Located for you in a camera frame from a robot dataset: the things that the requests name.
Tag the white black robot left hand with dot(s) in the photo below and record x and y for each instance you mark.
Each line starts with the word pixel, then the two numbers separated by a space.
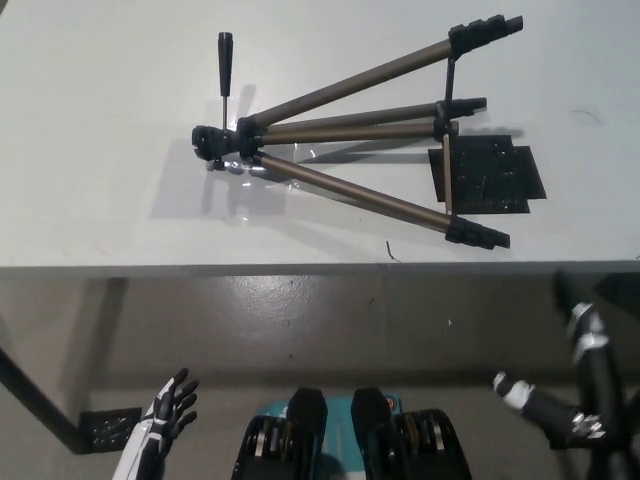
pixel 170 400

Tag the bronze and black camera tripod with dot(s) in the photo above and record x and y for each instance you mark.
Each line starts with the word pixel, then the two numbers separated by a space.
pixel 345 176

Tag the black metal table leg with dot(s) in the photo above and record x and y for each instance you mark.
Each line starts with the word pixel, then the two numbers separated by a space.
pixel 40 400

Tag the black perforated floor plate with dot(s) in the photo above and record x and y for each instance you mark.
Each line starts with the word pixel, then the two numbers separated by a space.
pixel 107 427
pixel 557 442

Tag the clear plastic tape patch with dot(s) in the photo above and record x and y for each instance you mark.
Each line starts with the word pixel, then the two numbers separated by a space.
pixel 277 172

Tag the thin curved dark thread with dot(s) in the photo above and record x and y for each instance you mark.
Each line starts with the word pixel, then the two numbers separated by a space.
pixel 592 114

